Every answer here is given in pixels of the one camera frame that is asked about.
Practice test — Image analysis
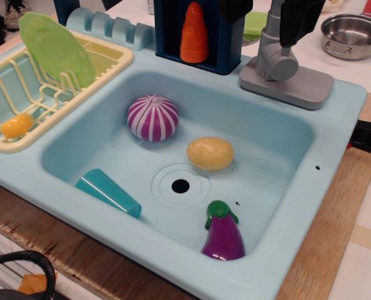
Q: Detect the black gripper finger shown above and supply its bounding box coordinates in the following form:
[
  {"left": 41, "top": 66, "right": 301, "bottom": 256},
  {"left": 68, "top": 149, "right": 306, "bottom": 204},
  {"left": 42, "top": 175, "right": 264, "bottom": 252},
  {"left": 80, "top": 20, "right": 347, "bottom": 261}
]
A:
[
  {"left": 280, "top": 0, "right": 325, "bottom": 48},
  {"left": 217, "top": 0, "right": 254, "bottom": 24}
]

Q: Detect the grey toy faucet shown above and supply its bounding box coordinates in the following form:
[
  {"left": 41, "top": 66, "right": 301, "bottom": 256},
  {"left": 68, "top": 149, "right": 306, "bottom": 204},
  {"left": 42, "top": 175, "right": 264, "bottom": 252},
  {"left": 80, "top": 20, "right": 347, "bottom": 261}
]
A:
[{"left": 239, "top": 1, "right": 335, "bottom": 110}]

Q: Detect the green cutting board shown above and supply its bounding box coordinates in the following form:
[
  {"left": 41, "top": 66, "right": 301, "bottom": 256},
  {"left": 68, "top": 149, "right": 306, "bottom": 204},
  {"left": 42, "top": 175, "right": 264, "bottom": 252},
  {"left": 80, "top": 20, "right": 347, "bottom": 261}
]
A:
[{"left": 244, "top": 11, "right": 268, "bottom": 36}]

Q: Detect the dark blue utensil holder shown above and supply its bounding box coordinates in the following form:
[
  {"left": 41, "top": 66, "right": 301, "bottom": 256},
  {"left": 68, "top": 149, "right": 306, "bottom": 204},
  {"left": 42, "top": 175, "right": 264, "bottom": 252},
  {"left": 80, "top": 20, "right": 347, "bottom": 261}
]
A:
[{"left": 154, "top": 0, "right": 245, "bottom": 75}]

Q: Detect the orange toy carrot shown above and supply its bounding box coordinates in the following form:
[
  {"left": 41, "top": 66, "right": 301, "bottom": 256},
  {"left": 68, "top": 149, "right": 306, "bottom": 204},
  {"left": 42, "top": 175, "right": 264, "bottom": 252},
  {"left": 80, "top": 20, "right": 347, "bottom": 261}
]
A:
[{"left": 180, "top": 2, "right": 209, "bottom": 63}]

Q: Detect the stainless steel pot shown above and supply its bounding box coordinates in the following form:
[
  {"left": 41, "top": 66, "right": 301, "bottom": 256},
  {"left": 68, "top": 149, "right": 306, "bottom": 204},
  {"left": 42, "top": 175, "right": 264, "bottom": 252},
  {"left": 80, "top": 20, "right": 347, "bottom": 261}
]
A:
[{"left": 320, "top": 14, "right": 371, "bottom": 61}]

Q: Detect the purple striped toy onion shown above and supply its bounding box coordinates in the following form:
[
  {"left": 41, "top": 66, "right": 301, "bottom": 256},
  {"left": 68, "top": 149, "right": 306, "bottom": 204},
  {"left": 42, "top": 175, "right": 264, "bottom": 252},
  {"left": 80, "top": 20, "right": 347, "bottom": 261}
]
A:
[{"left": 127, "top": 95, "right": 179, "bottom": 142}]

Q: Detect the black clamp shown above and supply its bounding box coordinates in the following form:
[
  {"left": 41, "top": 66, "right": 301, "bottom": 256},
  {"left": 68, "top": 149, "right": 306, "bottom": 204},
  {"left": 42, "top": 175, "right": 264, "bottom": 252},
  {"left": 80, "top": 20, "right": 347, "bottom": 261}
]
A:
[{"left": 348, "top": 120, "right": 371, "bottom": 153}]

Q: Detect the yellow toy potato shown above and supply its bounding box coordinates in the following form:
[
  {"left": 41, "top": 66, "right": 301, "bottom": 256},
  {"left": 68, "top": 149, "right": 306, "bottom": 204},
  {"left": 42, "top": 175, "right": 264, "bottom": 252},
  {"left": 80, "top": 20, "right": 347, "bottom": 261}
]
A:
[{"left": 187, "top": 137, "right": 235, "bottom": 171}]

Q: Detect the light blue toy sink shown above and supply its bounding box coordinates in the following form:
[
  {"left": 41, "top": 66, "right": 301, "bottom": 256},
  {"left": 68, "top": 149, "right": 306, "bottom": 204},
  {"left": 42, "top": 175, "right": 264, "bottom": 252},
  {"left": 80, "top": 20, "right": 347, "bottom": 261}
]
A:
[{"left": 0, "top": 7, "right": 369, "bottom": 300}]

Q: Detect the green plastic plate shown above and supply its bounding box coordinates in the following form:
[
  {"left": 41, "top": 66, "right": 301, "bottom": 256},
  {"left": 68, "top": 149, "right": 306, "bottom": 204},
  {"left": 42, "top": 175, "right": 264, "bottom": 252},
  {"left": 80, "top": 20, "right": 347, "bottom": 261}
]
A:
[{"left": 19, "top": 12, "right": 96, "bottom": 88}]

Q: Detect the white sneaker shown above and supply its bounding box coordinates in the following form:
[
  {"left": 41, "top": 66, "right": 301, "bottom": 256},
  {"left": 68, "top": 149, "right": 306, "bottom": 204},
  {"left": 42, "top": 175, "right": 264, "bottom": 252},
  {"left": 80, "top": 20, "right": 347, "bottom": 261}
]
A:
[{"left": 4, "top": 0, "right": 30, "bottom": 31}]

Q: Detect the teal plastic cup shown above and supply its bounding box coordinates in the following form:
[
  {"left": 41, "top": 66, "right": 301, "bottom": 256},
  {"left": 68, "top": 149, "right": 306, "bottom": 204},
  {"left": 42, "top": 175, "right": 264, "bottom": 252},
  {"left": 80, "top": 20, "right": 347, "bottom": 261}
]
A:
[{"left": 75, "top": 169, "right": 142, "bottom": 219}]

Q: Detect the yellow dish rack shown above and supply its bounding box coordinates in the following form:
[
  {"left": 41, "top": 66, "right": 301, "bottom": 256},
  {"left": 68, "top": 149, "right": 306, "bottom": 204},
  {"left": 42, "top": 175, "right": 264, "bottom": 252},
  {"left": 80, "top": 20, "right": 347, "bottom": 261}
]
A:
[{"left": 0, "top": 32, "right": 134, "bottom": 153}]

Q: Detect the purple toy eggplant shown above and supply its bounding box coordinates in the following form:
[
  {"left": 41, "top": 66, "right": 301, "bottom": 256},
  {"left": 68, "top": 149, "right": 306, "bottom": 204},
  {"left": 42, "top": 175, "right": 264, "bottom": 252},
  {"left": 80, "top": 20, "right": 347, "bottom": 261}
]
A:
[{"left": 201, "top": 200, "right": 245, "bottom": 261}]

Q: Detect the yellow toy lemon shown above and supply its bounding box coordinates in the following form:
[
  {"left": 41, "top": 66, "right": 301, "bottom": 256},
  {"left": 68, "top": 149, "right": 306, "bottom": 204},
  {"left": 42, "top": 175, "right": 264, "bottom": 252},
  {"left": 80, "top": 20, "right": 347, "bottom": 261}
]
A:
[{"left": 0, "top": 113, "right": 34, "bottom": 139}]

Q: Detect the orange tape piece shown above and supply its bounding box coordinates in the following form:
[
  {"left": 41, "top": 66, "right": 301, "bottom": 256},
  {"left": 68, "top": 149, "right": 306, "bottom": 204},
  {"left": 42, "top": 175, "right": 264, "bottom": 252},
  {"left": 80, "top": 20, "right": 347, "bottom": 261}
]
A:
[{"left": 17, "top": 274, "right": 48, "bottom": 295}]

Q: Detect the black cable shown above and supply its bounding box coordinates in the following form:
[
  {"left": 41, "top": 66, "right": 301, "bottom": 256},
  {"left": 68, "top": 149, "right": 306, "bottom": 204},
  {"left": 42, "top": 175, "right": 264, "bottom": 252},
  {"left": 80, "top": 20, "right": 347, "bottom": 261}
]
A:
[{"left": 0, "top": 251, "right": 56, "bottom": 300}]

